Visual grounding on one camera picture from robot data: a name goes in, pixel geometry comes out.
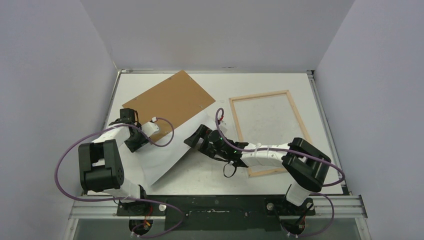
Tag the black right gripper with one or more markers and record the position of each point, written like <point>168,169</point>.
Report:
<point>202,139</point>

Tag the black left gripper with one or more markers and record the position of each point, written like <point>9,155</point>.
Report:
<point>133,147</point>

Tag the white photo paper sheet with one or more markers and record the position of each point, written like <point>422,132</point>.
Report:
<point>148,164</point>

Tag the brown frame backing board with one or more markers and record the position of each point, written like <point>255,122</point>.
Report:
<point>177,100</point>

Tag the clear acrylic frame pane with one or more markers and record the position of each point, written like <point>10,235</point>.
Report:
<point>267,118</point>

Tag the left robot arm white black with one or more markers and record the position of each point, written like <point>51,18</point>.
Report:
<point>100,165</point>

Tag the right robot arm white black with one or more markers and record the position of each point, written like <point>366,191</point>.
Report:
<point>307,165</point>

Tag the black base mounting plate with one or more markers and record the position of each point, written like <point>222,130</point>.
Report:
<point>215,213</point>

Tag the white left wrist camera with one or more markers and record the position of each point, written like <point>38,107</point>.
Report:
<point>150,128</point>

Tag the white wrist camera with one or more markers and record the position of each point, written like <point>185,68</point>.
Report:
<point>222,126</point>
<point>150,128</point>

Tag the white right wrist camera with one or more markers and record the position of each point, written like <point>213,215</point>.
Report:
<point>222,126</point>

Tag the aluminium front rail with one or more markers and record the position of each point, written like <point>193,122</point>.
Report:
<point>345,206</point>

